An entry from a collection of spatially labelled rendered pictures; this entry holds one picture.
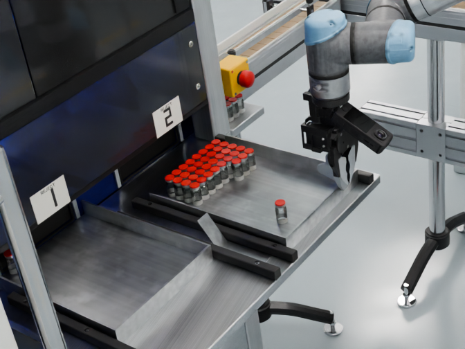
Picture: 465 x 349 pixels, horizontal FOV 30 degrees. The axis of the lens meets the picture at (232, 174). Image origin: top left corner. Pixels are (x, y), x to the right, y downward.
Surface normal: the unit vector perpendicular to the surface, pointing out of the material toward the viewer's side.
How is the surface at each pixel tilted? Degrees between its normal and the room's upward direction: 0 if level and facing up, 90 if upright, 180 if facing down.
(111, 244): 0
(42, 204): 90
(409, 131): 90
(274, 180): 0
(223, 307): 0
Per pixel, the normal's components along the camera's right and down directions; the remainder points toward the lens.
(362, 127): 0.26, -0.59
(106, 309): -0.13, -0.84
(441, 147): -0.59, 0.49
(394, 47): -0.18, 0.40
